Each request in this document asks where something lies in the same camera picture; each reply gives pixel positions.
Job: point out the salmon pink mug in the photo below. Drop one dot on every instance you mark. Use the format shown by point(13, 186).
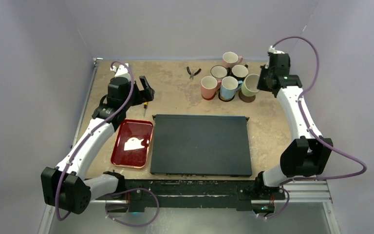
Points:
point(209, 86)

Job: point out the red tray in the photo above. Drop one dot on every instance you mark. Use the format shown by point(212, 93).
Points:
point(132, 144)

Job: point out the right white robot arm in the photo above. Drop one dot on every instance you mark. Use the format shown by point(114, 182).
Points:
point(306, 155)

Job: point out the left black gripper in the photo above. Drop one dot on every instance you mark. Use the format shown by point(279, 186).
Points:
point(148, 91)

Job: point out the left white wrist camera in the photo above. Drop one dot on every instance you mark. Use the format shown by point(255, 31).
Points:
point(120, 71)

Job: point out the green handled white mug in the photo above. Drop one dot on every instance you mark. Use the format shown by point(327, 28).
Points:
point(249, 86)

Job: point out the yellow handled screwdriver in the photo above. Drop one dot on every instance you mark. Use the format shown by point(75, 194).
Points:
point(145, 106)

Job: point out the dark rectangular board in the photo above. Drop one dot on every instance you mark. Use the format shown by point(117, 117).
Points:
point(201, 145)

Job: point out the black handled white mug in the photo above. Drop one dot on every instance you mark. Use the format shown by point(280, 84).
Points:
point(240, 72)

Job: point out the pink handled white mug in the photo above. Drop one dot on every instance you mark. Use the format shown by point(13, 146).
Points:
point(230, 59)

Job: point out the black pliers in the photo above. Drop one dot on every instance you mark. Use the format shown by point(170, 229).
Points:
point(192, 73)

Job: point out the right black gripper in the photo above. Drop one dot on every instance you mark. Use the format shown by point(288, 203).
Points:
point(264, 80)

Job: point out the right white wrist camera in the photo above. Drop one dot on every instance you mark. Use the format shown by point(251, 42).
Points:
point(273, 50)

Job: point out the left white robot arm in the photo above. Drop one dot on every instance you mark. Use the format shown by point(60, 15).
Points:
point(65, 186)

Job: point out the grey white mug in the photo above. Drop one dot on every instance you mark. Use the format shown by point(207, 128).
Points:
point(219, 72)

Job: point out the dark brown wooden coaster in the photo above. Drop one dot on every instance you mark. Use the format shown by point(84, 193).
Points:
point(246, 98)

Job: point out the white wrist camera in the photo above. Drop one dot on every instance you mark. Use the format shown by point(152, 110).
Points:
point(273, 50)
point(120, 71)

